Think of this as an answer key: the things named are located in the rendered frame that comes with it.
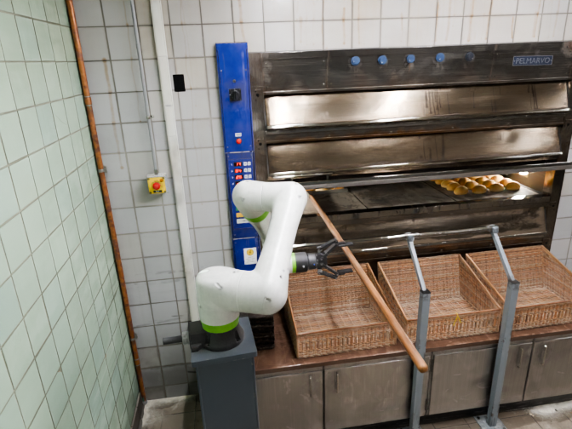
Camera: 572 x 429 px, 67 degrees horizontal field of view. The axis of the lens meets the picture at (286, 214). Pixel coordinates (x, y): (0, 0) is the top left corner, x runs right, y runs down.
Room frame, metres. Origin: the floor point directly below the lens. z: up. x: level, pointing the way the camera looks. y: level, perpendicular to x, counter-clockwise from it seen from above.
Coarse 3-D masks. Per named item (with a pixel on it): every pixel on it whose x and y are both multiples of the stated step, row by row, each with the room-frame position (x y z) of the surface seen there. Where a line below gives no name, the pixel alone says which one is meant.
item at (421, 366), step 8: (312, 200) 2.63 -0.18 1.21; (320, 208) 2.46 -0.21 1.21; (328, 224) 2.21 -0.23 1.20; (336, 232) 2.07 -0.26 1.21; (344, 248) 1.89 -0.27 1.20; (352, 256) 1.79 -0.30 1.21; (352, 264) 1.73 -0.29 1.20; (360, 272) 1.64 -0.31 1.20; (368, 280) 1.56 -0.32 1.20; (368, 288) 1.52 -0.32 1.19; (376, 296) 1.44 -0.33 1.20; (376, 304) 1.42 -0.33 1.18; (384, 304) 1.38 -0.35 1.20; (384, 312) 1.34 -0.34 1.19; (392, 320) 1.28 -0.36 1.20; (392, 328) 1.25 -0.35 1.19; (400, 328) 1.23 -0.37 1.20; (400, 336) 1.19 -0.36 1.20; (408, 344) 1.15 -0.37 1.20; (408, 352) 1.12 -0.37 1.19; (416, 352) 1.10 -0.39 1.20; (416, 360) 1.07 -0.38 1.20; (424, 368) 1.04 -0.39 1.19
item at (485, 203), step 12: (420, 204) 2.54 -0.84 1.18; (432, 204) 2.53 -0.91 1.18; (444, 204) 2.52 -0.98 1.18; (456, 204) 2.52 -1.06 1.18; (468, 204) 2.53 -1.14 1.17; (480, 204) 2.54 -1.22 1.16; (492, 204) 2.55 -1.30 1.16; (504, 204) 2.57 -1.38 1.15; (516, 204) 2.58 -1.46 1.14; (312, 216) 2.40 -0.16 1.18; (336, 216) 2.42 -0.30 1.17; (348, 216) 2.43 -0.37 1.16; (360, 216) 2.44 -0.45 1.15; (372, 216) 2.45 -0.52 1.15
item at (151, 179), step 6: (150, 174) 2.25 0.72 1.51; (162, 174) 2.24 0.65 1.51; (150, 180) 2.21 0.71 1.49; (156, 180) 2.21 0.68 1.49; (150, 186) 2.21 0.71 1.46; (162, 186) 2.22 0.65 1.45; (168, 186) 2.27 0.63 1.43; (150, 192) 2.21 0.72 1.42; (156, 192) 2.21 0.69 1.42; (162, 192) 2.22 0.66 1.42
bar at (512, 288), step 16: (352, 240) 2.05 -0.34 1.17; (368, 240) 2.06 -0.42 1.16; (384, 240) 2.07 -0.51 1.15; (496, 240) 2.12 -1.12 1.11; (416, 256) 2.02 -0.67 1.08; (416, 272) 1.97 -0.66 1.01; (512, 288) 1.93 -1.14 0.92; (512, 304) 1.93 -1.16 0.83; (512, 320) 1.93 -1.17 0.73; (416, 336) 1.90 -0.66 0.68; (416, 368) 1.87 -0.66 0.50; (496, 368) 1.95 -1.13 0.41; (416, 384) 1.86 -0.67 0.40; (496, 384) 1.93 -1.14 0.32; (416, 400) 1.86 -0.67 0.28; (496, 400) 1.93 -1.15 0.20; (416, 416) 1.87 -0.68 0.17; (480, 416) 2.01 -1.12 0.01; (496, 416) 1.93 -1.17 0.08
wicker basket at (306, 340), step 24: (360, 264) 2.41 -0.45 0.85; (288, 288) 2.31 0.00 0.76; (312, 288) 2.33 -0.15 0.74; (336, 288) 2.35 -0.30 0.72; (360, 288) 2.37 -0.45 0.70; (288, 312) 2.14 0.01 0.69; (312, 312) 2.29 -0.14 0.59; (336, 312) 2.28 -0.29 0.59; (360, 312) 2.27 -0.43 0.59; (312, 336) 2.05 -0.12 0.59; (336, 336) 1.91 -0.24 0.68; (360, 336) 1.93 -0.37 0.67; (384, 336) 1.95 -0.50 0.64
